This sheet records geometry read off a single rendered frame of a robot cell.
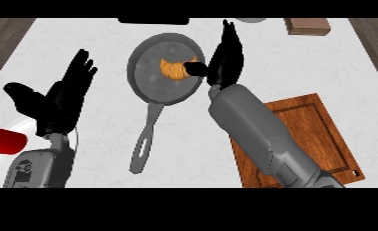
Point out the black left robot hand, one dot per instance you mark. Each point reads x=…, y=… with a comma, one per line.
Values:
x=67, y=98

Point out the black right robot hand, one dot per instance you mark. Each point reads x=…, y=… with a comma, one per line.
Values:
x=225, y=58

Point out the orange croissant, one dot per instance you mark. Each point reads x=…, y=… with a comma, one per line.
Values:
x=173, y=69

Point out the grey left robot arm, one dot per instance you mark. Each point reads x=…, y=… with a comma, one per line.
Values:
x=45, y=166

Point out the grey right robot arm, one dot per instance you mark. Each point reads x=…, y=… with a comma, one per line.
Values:
x=266, y=135

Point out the grey frying pan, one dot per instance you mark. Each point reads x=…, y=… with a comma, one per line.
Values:
x=163, y=81

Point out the brown wooden cutting board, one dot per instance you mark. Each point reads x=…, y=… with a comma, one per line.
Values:
x=319, y=131

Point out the grey round bowl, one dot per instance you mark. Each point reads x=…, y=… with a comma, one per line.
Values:
x=251, y=20

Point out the white plate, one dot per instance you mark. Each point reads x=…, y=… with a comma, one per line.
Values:
x=23, y=128

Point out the red round fruit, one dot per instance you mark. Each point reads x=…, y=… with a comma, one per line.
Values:
x=9, y=141

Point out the black flat appliance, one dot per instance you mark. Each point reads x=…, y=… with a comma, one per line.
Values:
x=154, y=21

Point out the brown wooden block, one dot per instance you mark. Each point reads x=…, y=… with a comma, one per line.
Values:
x=308, y=26

